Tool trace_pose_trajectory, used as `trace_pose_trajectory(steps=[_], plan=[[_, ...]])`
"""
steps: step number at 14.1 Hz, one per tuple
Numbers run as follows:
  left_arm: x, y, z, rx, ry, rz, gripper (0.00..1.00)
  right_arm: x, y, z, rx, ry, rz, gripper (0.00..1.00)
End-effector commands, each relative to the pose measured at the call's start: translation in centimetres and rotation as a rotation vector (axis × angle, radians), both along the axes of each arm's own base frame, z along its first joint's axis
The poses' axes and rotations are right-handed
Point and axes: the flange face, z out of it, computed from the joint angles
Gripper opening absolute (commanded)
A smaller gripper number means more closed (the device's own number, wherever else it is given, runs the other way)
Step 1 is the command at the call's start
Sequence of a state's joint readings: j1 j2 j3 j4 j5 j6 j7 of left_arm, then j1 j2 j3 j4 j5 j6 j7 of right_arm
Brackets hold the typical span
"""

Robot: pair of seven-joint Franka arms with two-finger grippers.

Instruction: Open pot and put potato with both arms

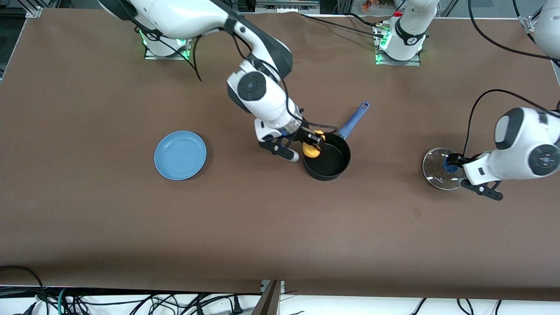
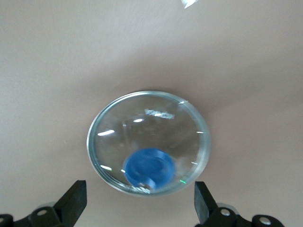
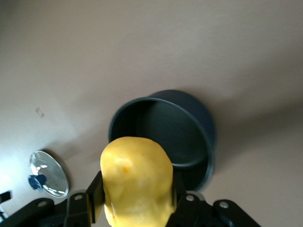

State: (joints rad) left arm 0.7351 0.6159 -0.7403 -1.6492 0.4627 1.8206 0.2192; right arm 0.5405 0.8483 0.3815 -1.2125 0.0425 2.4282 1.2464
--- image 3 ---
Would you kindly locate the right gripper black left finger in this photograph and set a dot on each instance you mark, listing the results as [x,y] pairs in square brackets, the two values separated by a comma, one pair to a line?
[80,208]

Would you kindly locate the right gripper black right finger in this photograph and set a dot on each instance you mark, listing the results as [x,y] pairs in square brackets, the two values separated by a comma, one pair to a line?
[196,210]

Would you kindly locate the glass lid with blue knob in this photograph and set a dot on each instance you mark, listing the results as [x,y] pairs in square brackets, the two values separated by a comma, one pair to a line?
[50,175]

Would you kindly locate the yellow potato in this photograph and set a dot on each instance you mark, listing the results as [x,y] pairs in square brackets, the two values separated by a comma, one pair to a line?
[137,179]

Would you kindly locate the black round bowl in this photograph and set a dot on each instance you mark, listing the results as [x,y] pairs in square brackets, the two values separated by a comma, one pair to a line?
[165,132]

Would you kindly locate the brown table cover sheet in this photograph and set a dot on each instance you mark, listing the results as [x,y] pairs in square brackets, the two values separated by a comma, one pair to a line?
[71,47]

